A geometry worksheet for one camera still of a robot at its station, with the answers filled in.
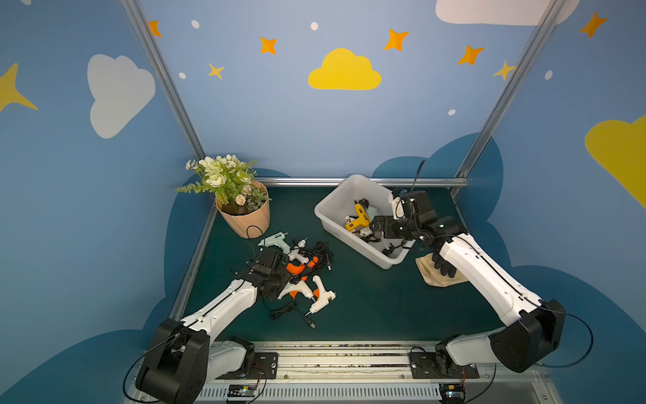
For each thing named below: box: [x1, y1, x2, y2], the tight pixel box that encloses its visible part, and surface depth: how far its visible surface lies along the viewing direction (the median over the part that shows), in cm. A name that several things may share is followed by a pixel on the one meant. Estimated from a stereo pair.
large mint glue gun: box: [365, 204, 380, 223], surface depth 109 cm
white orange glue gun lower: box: [277, 276, 317, 303], surface depth 89 cm
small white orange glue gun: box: [304, 275, 337, 317], surface depth 90 cm
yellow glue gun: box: [344, 203, 371, 232], surface depth 107 cm
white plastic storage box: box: [313, 174, 417, 271], surface depth 105 cm
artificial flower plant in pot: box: [174, 154, 272, 239], surface depth 88 cm
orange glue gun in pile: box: [285, 256, 319, 275], surface depth 95 cm
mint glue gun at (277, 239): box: [257, 232, 292, 255], surface depth 103 cm
